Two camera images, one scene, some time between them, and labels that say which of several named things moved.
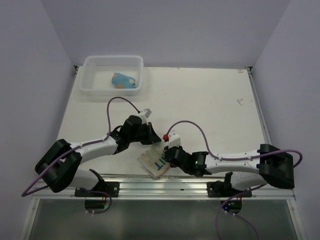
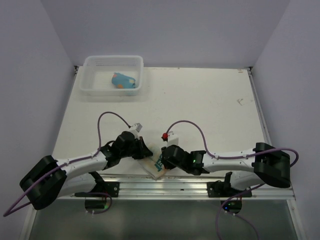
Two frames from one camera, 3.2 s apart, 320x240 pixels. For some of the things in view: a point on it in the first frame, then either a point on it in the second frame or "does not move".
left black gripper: (152, 137) to (143, 151)
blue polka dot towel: (120, 81) does not move
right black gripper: (180, 148) does not move
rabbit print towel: (148, 158) does not move
